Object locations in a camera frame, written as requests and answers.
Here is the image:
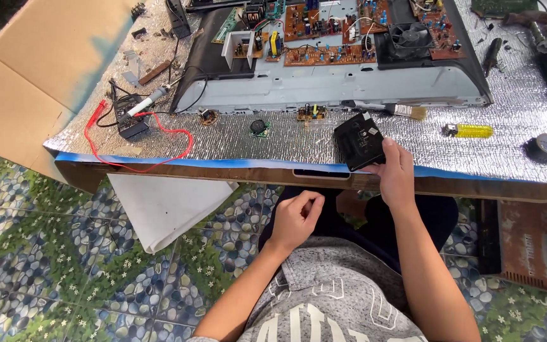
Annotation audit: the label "person's right hand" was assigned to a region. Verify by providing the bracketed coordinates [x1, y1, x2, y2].
[361, 138, 417, 210]

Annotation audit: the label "long brown circuit board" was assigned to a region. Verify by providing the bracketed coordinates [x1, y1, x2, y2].
[283, 44, 377, 67]

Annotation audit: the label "red probe lead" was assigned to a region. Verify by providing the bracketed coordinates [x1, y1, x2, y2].
[83, 99, 194, 174]

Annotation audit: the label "narrow green circuit board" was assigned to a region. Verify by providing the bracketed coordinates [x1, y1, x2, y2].
[211, 7, 245, 45]

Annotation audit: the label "square brown circuit board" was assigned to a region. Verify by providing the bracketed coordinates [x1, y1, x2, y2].
[283, 3, 323, 42]

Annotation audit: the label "small yellow component board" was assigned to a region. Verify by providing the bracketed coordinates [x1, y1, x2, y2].
[296, 103, 328, 122]

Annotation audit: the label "white hanging sheet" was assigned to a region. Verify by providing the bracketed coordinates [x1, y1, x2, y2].
[106, 173, 239, 255]

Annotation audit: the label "black multimeter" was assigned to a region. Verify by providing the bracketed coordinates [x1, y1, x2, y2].
[111, 94, 152, 140]

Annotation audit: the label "opened television chassis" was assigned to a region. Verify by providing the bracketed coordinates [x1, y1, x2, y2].
[171, 0, 494, 115]

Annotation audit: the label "person's grey printed shirt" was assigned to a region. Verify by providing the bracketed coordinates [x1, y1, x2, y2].
[185, 235, 430, 342]

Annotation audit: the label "black handled paint brush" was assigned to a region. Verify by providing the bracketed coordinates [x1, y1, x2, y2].
[341, 100, 427, 121]

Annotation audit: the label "black plastic adapter box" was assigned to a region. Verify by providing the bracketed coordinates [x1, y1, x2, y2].
[333, 111, 389, 173]

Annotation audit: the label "white plastic shield box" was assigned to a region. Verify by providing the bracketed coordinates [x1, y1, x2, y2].
[221, 30, 255, 70]

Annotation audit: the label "brown cardboard sheet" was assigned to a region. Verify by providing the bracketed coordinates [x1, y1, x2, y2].
[0, 0, 142, 184]

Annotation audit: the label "table drawer handle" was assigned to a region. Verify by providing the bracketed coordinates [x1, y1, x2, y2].
[292, 168, 352, 181]

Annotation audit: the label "person's left hand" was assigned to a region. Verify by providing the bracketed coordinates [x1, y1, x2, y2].
[266, 190, 326, 255]

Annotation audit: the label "grey tape roll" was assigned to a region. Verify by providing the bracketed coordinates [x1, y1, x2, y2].
[523, 133, 547, 164]

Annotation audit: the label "black cooling fan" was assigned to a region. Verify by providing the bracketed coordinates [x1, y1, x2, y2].
[387, 22, 435, 61]

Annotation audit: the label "silver foil insulation mat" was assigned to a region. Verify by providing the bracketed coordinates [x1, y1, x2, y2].
[43, 0, 547, 186]

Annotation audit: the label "black probe cable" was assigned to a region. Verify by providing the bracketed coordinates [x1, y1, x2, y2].
[95, 33, 209, 129]

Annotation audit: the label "rusty metal panel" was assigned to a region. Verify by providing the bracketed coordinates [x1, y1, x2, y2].
[475, 199, 547, 295]

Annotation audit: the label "dark green circuit board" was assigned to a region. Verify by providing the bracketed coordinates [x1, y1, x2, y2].
[470, 0, 538, 20]

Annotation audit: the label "brown circuit board with capacitors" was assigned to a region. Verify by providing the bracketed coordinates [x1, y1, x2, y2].
[409, 0, 467, 61]

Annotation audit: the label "person's dark trousers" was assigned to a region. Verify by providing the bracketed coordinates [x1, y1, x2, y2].
[257, 184, 460, 275]

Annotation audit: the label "brown wooden strip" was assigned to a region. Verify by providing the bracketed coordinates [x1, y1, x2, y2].
[138, 60, 173, 86]

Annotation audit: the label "white soldering iron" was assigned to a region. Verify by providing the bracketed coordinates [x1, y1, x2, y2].
[119, 86, 170, 122]

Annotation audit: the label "yellow transformer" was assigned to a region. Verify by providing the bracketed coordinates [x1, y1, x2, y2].
[267, 32, 284, 63]

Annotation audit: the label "black screwdriver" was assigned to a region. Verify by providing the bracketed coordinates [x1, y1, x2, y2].
[483, 37, 503, 78]

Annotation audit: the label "yellow lighter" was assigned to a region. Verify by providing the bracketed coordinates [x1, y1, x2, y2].
[443, 123, 494, 139]

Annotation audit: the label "small copper coil part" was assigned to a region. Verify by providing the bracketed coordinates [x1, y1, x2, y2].
[197, 108, 218, 126]

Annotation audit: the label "small green buzzer board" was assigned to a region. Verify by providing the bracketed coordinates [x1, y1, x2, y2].
[248, 119, 271, 139]

